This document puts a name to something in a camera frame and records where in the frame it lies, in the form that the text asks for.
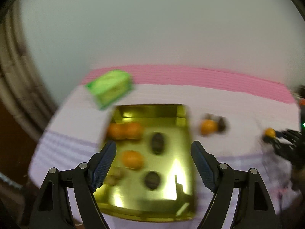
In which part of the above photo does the pink and purple tablecloth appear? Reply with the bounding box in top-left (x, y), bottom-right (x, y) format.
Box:
top-left (28, 65), bottom-right (299, 212)

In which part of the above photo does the small orange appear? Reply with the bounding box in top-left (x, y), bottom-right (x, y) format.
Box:
top-left (200, 119), bottom-right (218, 135)
top-left (107, 123), bottom-right (126, 140)
top-left (264, 128), bottom-right (277, 138)
top-left (125, 122), bottom-right (144, 140)

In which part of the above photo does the dark mangosteen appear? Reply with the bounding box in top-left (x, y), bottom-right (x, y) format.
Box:
top-left (144, 171), bottom-right (161, 190)
top-left (151, 132), bottom-right (165, 155)
top-left (217, 116), bottom-right (227, 133)

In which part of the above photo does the gold toffee tin tray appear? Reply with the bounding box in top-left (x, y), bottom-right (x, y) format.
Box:
top-left (94, 104), bottom-right (196, 222)

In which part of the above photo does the beige patterned curtain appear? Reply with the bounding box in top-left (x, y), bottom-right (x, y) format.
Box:
top-left (1, 1), bottom-right (57, 141)

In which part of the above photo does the brown longan fruit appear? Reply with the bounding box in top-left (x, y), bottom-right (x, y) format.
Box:
top-left (104, 175), bottom-right (119, 187)
top-left (110, 166), bottom-right (125, 179)

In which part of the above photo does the green tissue pack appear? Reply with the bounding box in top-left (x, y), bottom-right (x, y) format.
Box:
top-left (85, 70), bottom-right (133, 109)

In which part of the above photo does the small orange front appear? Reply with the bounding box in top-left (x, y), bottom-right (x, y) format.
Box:
top-left (107, 123), bottom-right (126, 140)

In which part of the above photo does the dark mangosteen by tin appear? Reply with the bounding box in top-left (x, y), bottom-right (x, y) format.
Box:
top-left (144, 171), bottom-right (161, 190)

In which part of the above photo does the large orange fruit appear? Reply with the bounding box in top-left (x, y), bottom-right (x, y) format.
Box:
top-left (121, 150), bottom-right (144, 170)

